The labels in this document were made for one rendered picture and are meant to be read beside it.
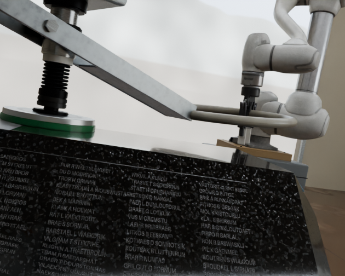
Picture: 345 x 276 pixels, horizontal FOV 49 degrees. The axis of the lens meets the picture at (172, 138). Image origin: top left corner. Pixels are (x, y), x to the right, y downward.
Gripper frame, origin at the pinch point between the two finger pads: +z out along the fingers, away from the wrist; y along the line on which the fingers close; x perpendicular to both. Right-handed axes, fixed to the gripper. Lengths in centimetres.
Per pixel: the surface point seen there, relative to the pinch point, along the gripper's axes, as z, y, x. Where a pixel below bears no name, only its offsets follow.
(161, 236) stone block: 8, 97, 26
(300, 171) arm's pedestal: 14.3, -29.0, 17.9
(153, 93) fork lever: -14, 62, -4
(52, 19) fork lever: -27, 92, -11
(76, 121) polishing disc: -6, 87, -6
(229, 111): -9.5, 2.9, -6.6
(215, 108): -9.9, 5.7, -11.8
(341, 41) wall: -124, -539, -63
